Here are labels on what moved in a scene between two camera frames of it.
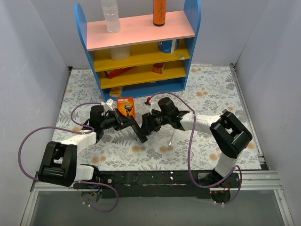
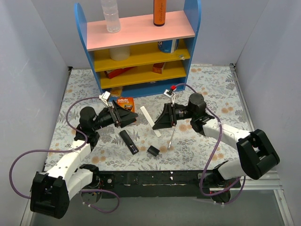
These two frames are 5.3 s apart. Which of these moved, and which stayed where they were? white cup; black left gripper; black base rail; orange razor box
Moved: black left gripper
Stayed: white cup; black base rail; orange razor box
